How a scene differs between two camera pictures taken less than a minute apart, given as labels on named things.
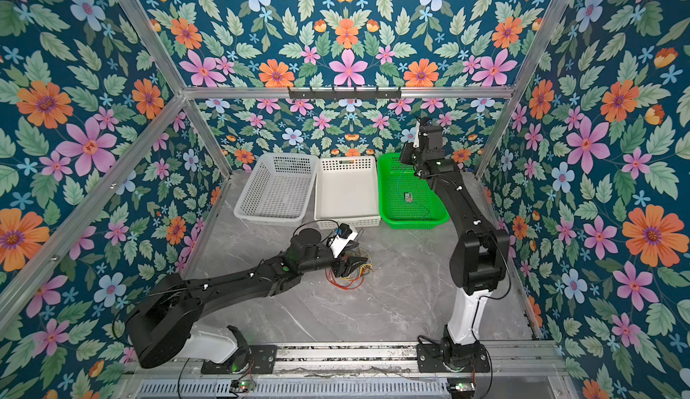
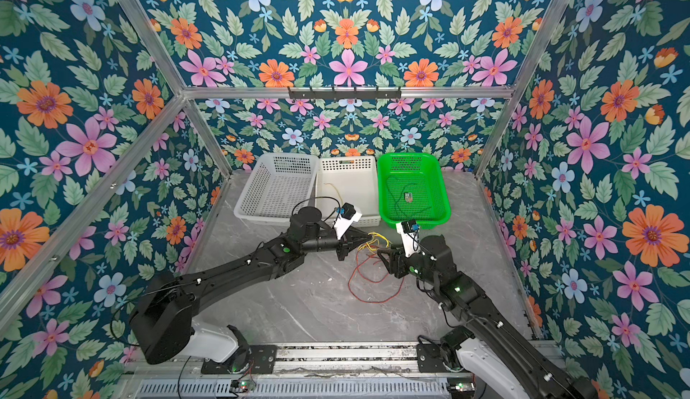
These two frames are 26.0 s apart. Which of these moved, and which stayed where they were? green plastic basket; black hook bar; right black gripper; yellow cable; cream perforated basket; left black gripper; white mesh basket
Moved: left black gripper; yellow cable; right black gripper
Stayed: black hook bar; white mesh basket; cream perforated basket; green plastic basket
